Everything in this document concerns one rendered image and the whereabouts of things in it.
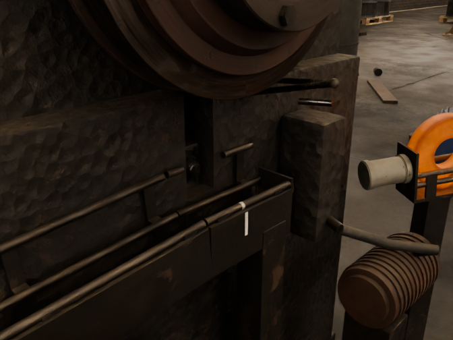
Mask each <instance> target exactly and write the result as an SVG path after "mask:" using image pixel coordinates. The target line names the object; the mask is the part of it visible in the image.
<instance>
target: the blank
mask: <svg viewBox="0 0 453 340"><path fill-rule="evenodd" d="M450 138H453V113H440V114H438V115H434V116H433V117H430V118H429V119H427V120H426V121H424V122H423V123H422V124H421V125H420V126H419V127H418V128H417V129H416V130H415V132H414V134H413V135H412V136H411V139H410V140H409V143H408V147H409V148H412V149H413V150H414V151H416V152H418V153H419V170H418V173H422V172H426V171H433V170H438V169H445V168H448V167H453V153H452V155H451V157H450V158H449V159H448V160H447V161H445V162H443V163H440V164H436V163H435V161H434V155H435V151H436V149H437V148H438V146H439V145H440V144H441V143H442V142H443V141H445V140H447V139H450ZM449 176H453V173H449V174H445V175H438V176H437V178H438V179H439V178H443V177H449ZM425 179H426V178H423V179H418V181H425ZM451 187H453V182H450V183H443V184H439V185H437V189H445V188H451Z"/></svg>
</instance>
